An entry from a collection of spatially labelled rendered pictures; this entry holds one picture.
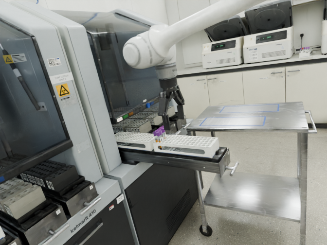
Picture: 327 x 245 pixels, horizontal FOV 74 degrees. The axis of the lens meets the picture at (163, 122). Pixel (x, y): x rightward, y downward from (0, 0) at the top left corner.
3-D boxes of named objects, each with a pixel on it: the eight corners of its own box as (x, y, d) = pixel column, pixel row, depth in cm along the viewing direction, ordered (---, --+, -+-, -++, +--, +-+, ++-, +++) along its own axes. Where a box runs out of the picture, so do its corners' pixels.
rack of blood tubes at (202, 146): (154, 153, 107) (152, 142, 105) (165, 145, 115) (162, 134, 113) (212, 160, 91) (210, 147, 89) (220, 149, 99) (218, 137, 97)
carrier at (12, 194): (35, 194, 88) (29, 182, 86) (37, 196, 87) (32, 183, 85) (3, 214, 79) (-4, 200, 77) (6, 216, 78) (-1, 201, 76)
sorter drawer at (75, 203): (-3, 185, 121) (-10, 171, 119) (23, 172, 132) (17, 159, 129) (78, 221, 81) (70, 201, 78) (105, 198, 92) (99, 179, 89)
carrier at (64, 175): (77, 176, 96) (72, 165, 94) (80, 177, 95) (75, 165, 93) (52, 192, 87) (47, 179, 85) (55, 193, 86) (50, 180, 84)
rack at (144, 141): (109, 148, 125) (107, 138, 123) (121, 141, 133) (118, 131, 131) (151, 153, 108) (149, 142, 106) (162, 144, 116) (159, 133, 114)
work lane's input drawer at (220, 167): (106, 159, 127) (101, 146, 125) (122, 149, 138) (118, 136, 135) (231, 180, 87) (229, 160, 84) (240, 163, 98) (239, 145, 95)
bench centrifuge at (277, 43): (243, 64, 292) (239, 8, 271) (252, 59, 341) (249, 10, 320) (291, 59, 261) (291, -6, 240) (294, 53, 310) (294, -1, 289)
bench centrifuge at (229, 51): (202, 70, 326) (196, 24, 306) (217, 63, 373) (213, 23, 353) (240, 65, 294) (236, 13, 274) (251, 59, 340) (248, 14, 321)
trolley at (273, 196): (199, 236, 154) (181, 128, 129) (216, 195, 192) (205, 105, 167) (314, 265, 121) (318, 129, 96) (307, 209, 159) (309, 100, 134)
